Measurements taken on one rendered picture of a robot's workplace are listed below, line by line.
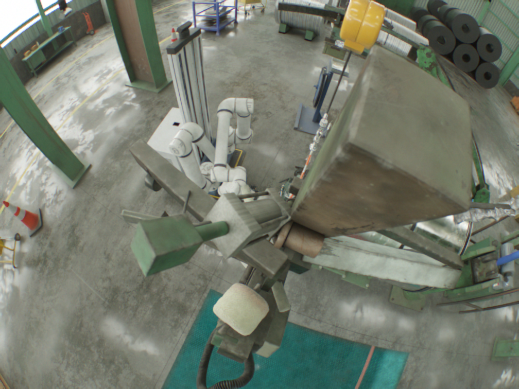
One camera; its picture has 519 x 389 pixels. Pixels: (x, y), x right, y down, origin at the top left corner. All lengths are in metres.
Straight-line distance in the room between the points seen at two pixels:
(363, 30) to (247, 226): 0.70
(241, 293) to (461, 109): 0.48
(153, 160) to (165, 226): 0.33
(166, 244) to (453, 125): 0.25
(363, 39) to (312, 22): 5.38
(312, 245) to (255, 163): 2.50
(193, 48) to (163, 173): 1.24
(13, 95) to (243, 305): 2.91
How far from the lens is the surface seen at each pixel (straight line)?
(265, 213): 0.33
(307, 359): 2.51
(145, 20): 3.86
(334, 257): 0.59
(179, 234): 0.23
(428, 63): 1.81
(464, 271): 0.80
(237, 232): 0.29
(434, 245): 0.64
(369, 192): 0.15
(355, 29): 0.81
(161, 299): 2.47
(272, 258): 0.39
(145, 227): 0.22
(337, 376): 2.70
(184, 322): 2.41
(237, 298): 0.50
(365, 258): 0.60
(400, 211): 0.17
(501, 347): 5.21
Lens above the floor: 2.33
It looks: 63 degrees down
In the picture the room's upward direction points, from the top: 9 degrees clockwise
